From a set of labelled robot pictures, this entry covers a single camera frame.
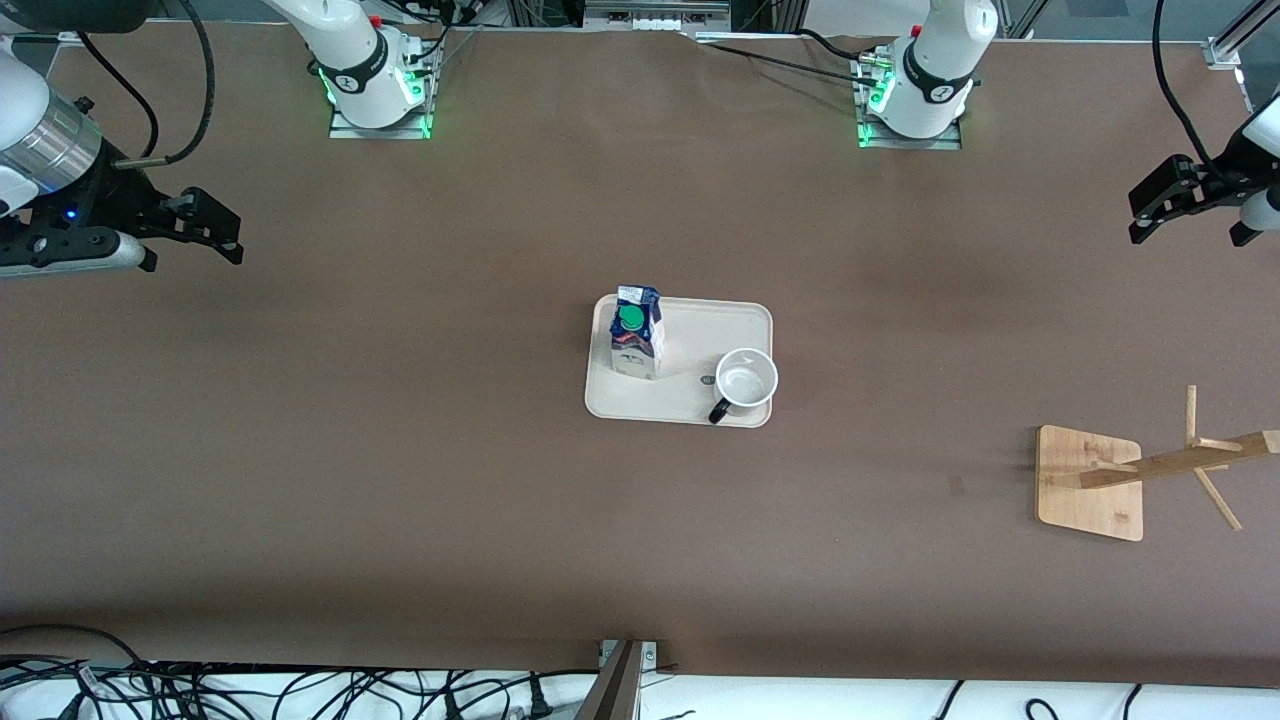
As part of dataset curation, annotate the blue milk carton green cap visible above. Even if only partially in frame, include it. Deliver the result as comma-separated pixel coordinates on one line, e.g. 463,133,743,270
610,285,666,381

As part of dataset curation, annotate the white smiley mug black handle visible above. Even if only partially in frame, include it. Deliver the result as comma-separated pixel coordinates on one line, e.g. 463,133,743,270
708,347,779,425

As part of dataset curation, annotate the cream rabbit print tray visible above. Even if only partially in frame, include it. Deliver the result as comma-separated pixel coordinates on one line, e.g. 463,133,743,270
585,293,774,429

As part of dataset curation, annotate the wooden mug rack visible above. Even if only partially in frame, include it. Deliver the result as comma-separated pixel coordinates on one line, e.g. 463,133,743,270
1036,385,1280,543

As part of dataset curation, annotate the grey power strip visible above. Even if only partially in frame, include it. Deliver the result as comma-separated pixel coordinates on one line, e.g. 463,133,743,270
583,0,731,31

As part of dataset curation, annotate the dark stand pole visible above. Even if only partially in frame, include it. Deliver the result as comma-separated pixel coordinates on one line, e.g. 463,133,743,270
578,640,643,720

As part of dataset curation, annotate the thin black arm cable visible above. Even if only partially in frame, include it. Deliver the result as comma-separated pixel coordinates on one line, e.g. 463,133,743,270
78,30,163,163

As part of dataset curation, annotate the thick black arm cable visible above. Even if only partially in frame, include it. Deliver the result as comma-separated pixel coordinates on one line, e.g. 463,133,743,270
112,0,217,171

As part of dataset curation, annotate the aluminium frame profile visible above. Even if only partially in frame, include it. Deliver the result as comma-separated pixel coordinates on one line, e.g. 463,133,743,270
1205,0,1280,71

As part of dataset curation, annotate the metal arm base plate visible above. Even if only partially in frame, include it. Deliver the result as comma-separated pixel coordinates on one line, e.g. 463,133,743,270
328,40,435,141
855,50,964,151

